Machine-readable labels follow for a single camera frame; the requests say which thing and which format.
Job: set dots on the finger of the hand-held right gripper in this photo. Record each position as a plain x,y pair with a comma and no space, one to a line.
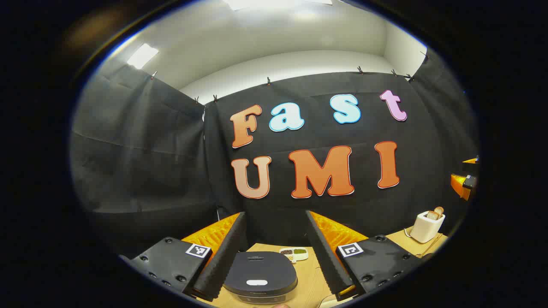
458,186
471,161

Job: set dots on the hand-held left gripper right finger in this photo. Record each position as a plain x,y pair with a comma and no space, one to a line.
329,265

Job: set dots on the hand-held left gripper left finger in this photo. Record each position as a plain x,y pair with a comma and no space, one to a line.
222,265

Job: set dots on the dark grey rice cooker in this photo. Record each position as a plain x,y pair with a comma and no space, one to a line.
261,267

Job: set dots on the white divided grain dish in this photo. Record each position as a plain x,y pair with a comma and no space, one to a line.
299,258

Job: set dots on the toast slice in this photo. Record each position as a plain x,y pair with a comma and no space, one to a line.
439,211
432,215

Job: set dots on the white toaster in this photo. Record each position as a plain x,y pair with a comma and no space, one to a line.
424,229

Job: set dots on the black backdrop cloth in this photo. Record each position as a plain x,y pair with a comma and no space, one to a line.
171,149

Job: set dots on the ceiling light panel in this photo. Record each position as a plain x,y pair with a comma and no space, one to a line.
265,4
142,55

